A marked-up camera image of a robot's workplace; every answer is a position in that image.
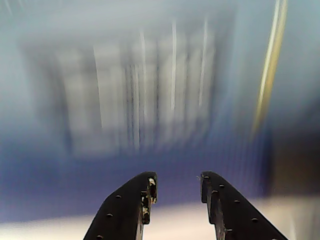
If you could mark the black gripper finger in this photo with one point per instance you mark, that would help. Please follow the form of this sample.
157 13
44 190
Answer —
232 212
125 205

